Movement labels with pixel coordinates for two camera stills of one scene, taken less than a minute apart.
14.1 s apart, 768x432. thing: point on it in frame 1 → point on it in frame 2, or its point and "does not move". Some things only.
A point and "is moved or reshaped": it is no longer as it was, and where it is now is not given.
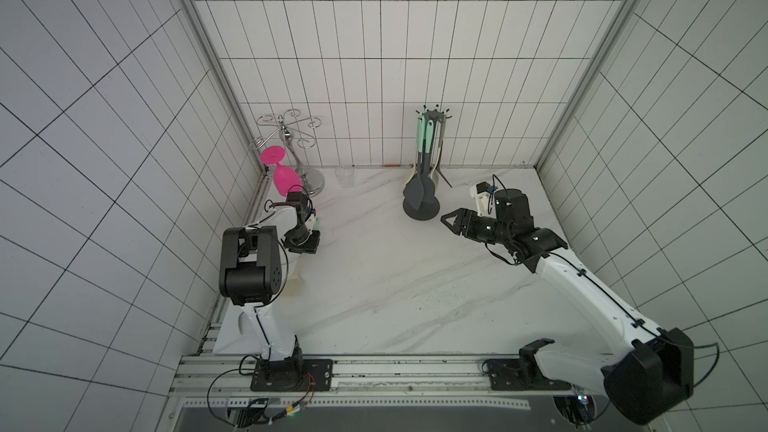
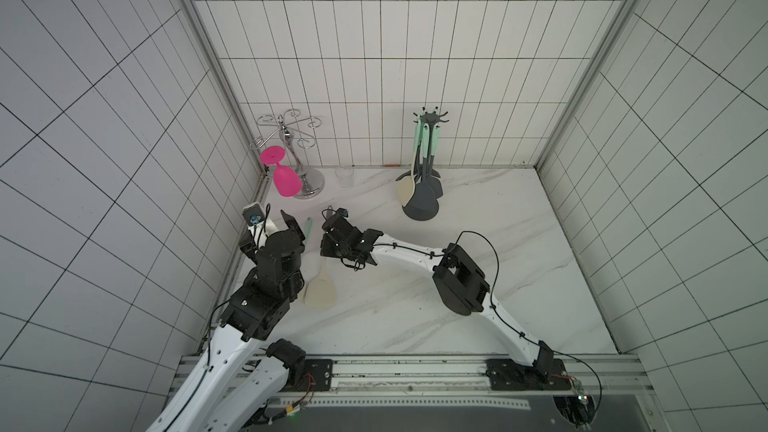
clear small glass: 345,177 does not move
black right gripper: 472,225 → 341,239
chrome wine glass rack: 293,122 does not move
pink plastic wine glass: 285,180 does not move
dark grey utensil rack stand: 430,208 → 423,165
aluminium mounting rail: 226,383 does not move
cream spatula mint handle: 294,286 is moved or reshaped
